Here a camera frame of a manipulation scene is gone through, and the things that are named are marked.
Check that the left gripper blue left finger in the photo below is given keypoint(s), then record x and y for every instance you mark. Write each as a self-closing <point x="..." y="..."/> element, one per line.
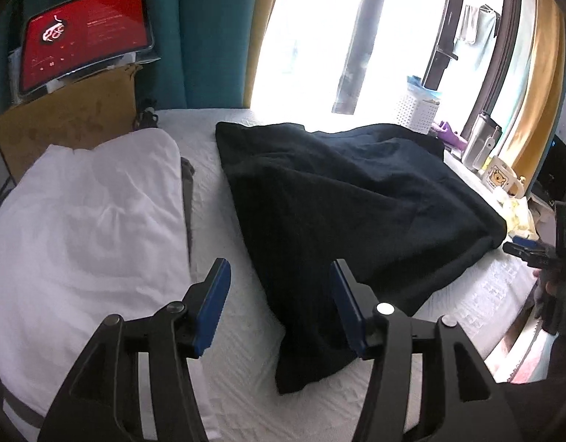
<point x="99" y="398"/>

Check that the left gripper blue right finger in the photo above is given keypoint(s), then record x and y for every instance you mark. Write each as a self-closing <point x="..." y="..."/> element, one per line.
<point x="428" y="382"/>

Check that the black t-shirt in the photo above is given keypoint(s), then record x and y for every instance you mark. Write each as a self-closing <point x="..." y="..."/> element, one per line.
<point x="380" y="197"/>

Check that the right gloved hand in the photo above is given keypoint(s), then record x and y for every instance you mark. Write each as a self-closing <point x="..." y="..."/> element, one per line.
<point x="550" y="301"/>

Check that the white bed sheet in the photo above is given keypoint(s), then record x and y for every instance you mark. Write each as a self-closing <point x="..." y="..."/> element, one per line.
<point x="240" y="365"/>

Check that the black monitor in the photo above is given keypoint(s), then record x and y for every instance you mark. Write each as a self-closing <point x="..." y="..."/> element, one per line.
<point x="550" y="183"/>

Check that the white cartoon mug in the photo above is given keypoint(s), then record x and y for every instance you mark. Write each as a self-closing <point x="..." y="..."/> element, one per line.
<point x="500" y="174"/>

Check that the silver metal bottle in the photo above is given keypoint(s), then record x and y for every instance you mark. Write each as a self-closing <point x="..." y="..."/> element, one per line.
<point x="485" y="134"/>

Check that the right yellow curtain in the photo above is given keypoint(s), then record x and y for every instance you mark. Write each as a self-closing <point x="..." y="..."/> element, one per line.
<point x="544" y="91"/>

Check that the yellow curtain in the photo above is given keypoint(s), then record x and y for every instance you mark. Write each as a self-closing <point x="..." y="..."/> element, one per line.
<point x="261" y="16"/>
<point x="544" y="91"/>

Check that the white folded garment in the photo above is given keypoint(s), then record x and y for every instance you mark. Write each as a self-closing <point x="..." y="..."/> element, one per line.
<point x="84" y="234"/>

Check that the purple cloth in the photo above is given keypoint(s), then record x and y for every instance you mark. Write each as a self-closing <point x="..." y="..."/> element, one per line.
<point x="445" y="133"/>

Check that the white perforated plastic basket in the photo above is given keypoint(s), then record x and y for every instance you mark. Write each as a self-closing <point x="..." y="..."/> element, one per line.
<point x="417" y="114"/>

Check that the blue bag in basket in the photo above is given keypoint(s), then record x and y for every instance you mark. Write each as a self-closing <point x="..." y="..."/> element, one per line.
<point x="415" y="86"/>

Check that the hanging grey towel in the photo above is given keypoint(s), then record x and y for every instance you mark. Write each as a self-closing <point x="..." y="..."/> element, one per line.
<point x="477" y="25"/>

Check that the brown cardboard box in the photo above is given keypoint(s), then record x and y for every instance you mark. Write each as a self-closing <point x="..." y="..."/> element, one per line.
<point x="81" y="115"/>

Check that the red screen tablet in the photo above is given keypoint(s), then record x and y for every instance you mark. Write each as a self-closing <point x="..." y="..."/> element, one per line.
<point x="78" y="34"/>

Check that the teal curtain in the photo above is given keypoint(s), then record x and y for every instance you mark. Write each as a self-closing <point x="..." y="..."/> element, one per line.
<point x="203" y="48"/>

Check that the black window frame post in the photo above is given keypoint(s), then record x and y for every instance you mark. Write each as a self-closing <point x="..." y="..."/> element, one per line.
<point x="358" y="56"/>

